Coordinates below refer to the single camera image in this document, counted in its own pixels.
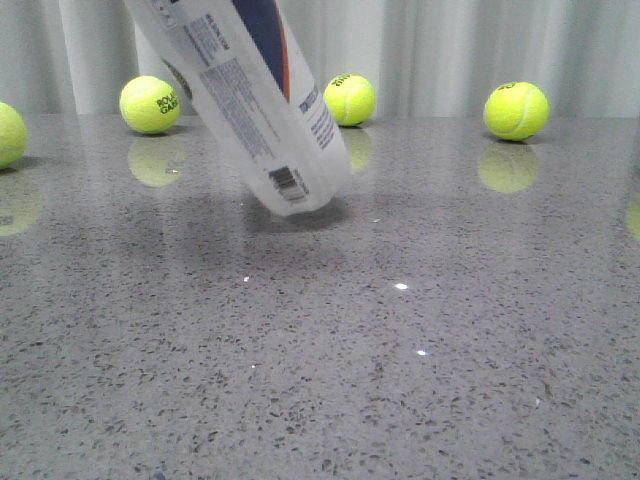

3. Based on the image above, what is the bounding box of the yellow tennis ball centre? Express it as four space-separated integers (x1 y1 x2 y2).
324 74 376 127

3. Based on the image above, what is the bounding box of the white blue tennis ball can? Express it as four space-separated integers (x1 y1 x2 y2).
126 1 351 216

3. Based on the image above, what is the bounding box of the yellow tennis ball far left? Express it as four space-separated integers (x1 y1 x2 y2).
0 102 28 169

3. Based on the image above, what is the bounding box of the yellow tennis ball right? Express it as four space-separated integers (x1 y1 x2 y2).
484 81 551 141

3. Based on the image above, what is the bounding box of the yellow tennis ball with lettering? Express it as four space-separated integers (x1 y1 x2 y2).
119 75 181 134

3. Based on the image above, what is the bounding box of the grey pleated curtain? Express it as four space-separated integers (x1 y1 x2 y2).
1 1 639 118

